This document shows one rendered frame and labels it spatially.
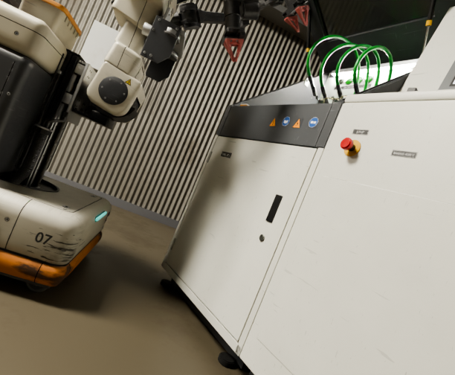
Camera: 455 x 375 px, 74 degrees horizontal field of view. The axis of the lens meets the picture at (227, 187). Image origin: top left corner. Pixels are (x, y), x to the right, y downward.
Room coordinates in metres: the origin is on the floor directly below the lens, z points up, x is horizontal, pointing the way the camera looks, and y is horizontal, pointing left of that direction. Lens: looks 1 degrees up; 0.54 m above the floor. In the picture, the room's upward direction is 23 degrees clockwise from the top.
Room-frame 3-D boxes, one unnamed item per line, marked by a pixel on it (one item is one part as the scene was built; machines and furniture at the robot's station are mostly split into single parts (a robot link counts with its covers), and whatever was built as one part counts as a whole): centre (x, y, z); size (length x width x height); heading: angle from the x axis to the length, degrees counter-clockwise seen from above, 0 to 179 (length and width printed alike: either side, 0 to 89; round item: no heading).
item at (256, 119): (1.27, -0.06, 0.87); 0.62 x 0.04 x 0.16; 35
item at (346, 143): (0.88, -0.28, 0.80); 0.05 x 0.04 x 0.05; 35
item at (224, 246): (1.26, -0.04, 0.44); 0.65 x 0.02 x 0.68; 35
